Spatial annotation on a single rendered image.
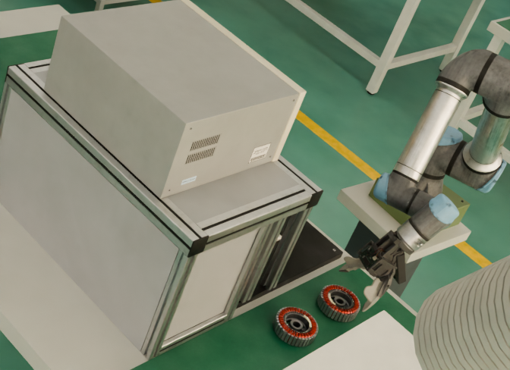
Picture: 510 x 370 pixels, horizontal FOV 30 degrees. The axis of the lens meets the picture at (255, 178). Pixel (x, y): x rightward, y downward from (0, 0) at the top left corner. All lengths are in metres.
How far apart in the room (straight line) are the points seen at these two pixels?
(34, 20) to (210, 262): 1.47
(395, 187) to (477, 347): 1.43
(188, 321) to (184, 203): 0.32
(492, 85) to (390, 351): 0.98
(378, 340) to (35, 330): 0.81
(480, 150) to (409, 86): 2.87
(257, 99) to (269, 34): 3.45
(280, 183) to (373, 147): 2.65
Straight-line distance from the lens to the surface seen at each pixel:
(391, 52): 5.24
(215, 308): 2.32
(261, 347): 2.36
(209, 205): 2.09
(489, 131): 2.72
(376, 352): 1.78
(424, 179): 2.95
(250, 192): 2.18
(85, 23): 2.19
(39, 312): 2.25
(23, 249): 2.40
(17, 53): 3.14
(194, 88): 2.07
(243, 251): 2.21
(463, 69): 2.57
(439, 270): 4.27
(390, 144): 4.98
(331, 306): 2.51
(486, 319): 1.12
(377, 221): 2.96
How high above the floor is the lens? 2.33
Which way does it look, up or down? 33 degrees down
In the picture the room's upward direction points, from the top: 22 degrees clockwise
